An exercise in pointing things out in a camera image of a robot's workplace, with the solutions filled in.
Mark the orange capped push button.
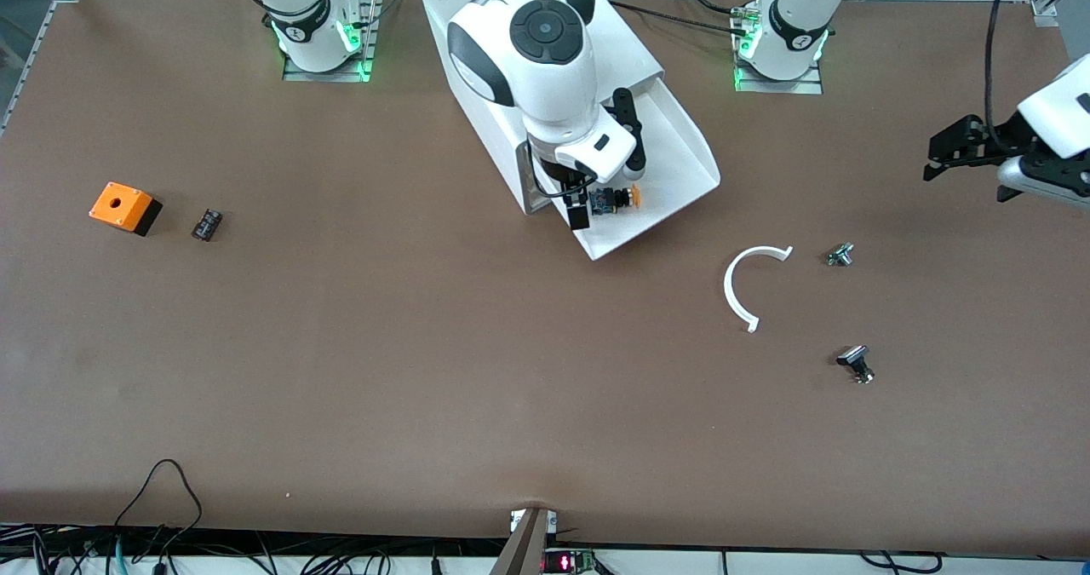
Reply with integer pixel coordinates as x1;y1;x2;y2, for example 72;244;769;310
592;184;643;217

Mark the white drawer cabinet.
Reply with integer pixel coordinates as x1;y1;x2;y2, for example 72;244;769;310
422;0;665;216

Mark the circuit board with red display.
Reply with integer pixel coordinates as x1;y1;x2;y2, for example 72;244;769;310
542;548;597;575

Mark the orange box with black base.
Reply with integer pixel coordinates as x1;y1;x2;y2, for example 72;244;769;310
89;182;163;237

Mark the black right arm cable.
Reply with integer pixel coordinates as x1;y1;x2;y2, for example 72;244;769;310
528;136;590;199

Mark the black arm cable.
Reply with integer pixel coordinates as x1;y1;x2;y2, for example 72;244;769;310
528;136;590;199
985;0;1016;130

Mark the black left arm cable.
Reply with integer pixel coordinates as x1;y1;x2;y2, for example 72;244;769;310
985;0;1016;130

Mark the white semicircular bracket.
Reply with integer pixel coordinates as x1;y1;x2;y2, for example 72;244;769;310
723;245;795;334

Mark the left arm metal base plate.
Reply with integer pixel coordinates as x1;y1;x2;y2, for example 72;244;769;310
734;66;824;95

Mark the long black base cable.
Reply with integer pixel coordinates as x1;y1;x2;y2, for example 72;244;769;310
606;0;750;37

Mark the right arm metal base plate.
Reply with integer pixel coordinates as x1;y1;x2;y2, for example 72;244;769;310
283;0;382;83

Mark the white post clamp bracket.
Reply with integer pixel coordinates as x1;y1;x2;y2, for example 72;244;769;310
509;509;559;535

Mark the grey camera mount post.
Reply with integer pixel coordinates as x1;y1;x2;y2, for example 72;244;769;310
490;507;553;575

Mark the black floor cable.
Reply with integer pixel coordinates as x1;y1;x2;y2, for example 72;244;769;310
860;551;944;573

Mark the looped black cable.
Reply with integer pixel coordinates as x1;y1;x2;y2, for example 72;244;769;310
113;459;204;555

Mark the short aluminium table rail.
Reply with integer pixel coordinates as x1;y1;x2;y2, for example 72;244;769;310
0;0;84;137

